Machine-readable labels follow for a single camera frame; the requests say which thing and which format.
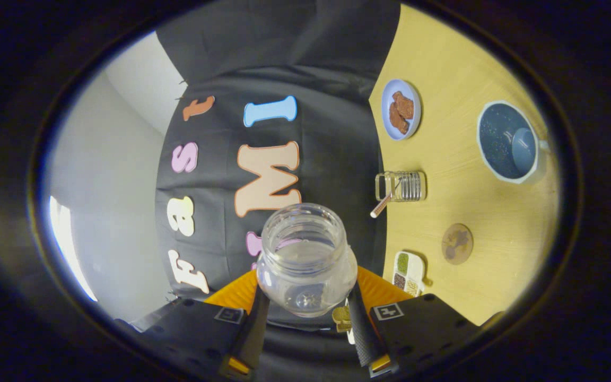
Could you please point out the brown white straw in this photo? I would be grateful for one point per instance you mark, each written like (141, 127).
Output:
(381, 206)

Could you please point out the white divided grain dish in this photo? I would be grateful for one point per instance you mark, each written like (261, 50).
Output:
(414, 262)

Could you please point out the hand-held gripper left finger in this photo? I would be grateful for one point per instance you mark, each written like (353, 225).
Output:
(255, 334)

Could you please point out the clear glass bottle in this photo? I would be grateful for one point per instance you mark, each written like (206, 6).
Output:
(337, 276)

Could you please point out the clear ribbed glass cup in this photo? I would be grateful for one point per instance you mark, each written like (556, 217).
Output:
(409, 185)

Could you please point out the brown meat piece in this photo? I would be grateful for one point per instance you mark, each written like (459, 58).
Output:
(404, 105)
(398, 121)

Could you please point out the black backdrop cloth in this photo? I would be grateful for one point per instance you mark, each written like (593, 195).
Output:
(332, 132)

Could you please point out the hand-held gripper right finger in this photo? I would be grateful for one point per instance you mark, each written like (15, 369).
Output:
(364, 334)

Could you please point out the wooden table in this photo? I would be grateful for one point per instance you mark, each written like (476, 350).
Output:
(459, 63)

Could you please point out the round brown coaster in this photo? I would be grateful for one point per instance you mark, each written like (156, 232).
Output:
(457, 244)

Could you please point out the light blue plate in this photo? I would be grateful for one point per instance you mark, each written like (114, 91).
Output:
(390, 90)

